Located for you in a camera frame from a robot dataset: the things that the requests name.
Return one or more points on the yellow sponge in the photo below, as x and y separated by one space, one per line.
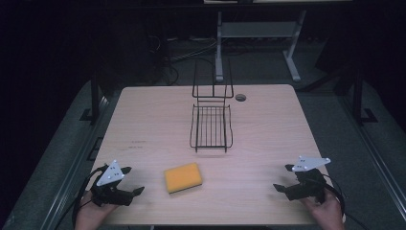
183 177

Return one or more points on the person's right hand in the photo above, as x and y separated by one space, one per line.
324 212

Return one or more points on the black metal post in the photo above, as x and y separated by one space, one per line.
357 96
94 99

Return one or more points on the person's left hand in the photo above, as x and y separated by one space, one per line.
92 215

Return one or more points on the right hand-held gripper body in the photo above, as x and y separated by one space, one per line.
306 187

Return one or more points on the white metal stand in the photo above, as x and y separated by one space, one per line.
255 29

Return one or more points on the dark floor socket box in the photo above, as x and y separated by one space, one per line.
95 149

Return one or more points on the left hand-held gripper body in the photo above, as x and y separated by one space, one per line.
110 175

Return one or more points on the aluminium floor rail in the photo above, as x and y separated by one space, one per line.
72 179
376 153

